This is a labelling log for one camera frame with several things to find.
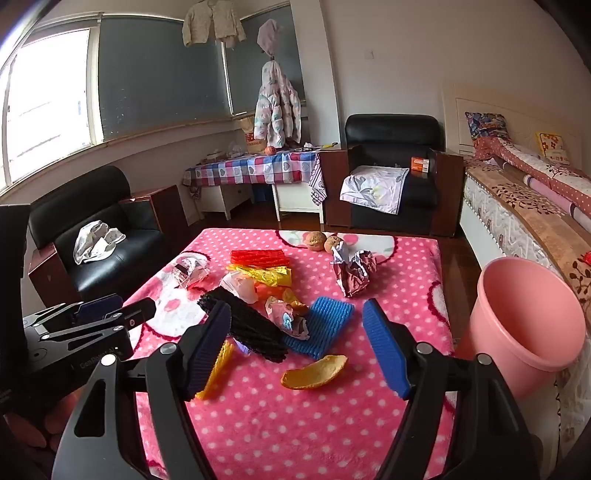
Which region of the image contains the bed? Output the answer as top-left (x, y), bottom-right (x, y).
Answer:
top-left (441, 82), bottom-right (591, 435)

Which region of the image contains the white pink plastic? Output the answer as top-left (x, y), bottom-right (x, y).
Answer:
top-left (220, 271), bottom-right (259, 304)

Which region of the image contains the blue foam fruit net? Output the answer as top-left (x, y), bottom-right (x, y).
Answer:
top-left (283, 296), bottom-right (355, 361)

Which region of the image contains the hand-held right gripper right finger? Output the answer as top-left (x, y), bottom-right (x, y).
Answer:
top-left (361, 298), bottom-right (542, 480)

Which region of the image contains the brown floral bed cover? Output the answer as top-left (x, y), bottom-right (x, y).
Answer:
top-left (464, 157), bottom-right (591, 324)

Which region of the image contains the pink polka dot blanket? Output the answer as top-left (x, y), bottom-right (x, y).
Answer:
top-left (122, 227), bottom-right (462, 480)

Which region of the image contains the yellow lemon print wrapper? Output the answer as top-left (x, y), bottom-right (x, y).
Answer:
top-left (226, 264), bottom-right (293, 288)

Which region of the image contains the colourful cartoon wrapper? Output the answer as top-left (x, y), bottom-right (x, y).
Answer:
top-left (264, 295), bottom-right (311, 341)

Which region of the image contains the brown paper bag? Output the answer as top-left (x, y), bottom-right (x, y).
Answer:
top-left (238, 115), bottom-right (269, 154)

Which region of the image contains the checkered tablecloth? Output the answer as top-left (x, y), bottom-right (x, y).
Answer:
top-left (185, 151), bottom-right (328, 206)

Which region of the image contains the small orange peel piece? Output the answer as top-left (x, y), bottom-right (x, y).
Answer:
top-left (283, 288), bottom-right (309, 315)

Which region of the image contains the large orange peel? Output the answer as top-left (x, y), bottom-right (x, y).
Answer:
top-left (281, 354), bottom-right (348, 391)

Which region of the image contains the window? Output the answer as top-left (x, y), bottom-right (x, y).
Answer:
top-left (0, 28), bottom-right (105, 195)

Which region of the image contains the clear plastic packet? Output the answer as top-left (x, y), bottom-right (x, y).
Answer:
top-left (171, 256), bottom-right (211, 291)

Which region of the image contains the crumpled red white wrapper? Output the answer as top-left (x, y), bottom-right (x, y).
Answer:
top-left (330, 244), bottom-right (378, 298)

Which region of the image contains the red floral quilt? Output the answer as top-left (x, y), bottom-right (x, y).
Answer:
top-left (475, 136), bottom-right (591, 222)

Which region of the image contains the red mesh sponge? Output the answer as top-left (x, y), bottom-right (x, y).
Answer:
top-left (229, 249), bottom-right (291, 268)

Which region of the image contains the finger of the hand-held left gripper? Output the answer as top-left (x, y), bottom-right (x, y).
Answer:
top-left (22, 294), bottom-right (124, 334)
top-left (34, 298), bottom-right (158, 343)

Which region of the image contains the yellow floral pillow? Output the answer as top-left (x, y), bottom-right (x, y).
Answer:
top-left (534, 132), bottom-right (568, 162)

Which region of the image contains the beige hanging jacket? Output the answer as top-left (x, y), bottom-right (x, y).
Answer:
top-left (181, 0), bottom-right (247, 48)

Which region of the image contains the colourful cartoon pillow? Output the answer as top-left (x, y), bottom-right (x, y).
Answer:
top-left (465, 111), bottom-right (511, 140)

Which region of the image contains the black leather armchair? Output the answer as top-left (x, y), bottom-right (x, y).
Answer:
top-left (321, 114), bottom-right (465, 238)
top-left (28, 165), bottom-right (190, 308)

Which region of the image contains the pink hat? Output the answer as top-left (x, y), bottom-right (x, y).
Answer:
top-left (257, 19), bottom-right (281, 58)

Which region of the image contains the grey roller blind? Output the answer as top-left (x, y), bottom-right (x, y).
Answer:
top-left (225, 4), bottom-right (305, 116)
top-left (98, 14), bottom-right (232, 139)

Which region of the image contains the floral white cloth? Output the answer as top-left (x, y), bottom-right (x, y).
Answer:
top-left (340, 165), bottom-right (411, 215)

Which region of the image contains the white headboard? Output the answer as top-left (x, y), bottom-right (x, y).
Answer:
top-left (442, 82), bottom-right (583, 155)

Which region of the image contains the pink plastic bucket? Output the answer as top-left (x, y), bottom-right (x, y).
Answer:
top-left (455, 257), bottom-right (587, 400)

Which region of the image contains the white table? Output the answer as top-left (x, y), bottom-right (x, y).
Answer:
top-left (196, 182), bottom-right (324, 222)

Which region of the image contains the white patterned cloth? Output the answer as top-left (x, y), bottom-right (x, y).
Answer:
top-left (73, 220), bottom-right (126, 265)

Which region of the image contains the black foam fruit net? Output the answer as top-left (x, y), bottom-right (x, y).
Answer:
top-left (198, 287), bottom-right (289, 364)

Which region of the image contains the yellow foam fruit net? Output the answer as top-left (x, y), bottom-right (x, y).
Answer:
top-left (194, 339), bottom-right (236, 401)

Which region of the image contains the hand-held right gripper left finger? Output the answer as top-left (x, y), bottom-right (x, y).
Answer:
top-left (51, 301), bottom-right (232, 480)

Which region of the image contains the pastel puffer jacket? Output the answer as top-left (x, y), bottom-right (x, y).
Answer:
top-left (253, 60), bottom-right (303, 148)

